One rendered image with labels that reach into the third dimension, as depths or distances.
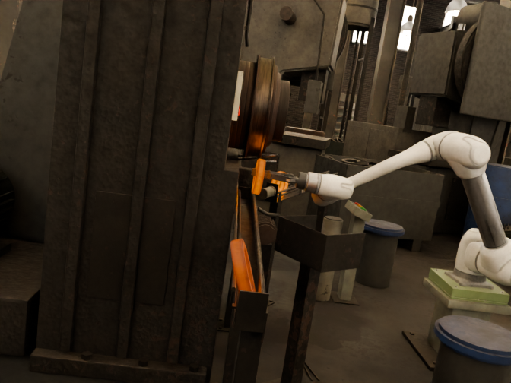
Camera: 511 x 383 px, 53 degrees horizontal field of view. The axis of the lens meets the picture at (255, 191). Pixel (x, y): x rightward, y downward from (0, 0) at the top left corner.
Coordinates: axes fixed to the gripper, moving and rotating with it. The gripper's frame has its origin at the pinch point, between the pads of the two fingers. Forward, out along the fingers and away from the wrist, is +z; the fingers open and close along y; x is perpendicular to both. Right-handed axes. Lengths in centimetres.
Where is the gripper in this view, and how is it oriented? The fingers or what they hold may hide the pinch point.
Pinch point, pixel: (259, 172)
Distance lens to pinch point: 221.8
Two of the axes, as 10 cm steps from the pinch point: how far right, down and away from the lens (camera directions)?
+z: -9.8, -1.8, -0.7
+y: -0.4, -1.8, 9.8
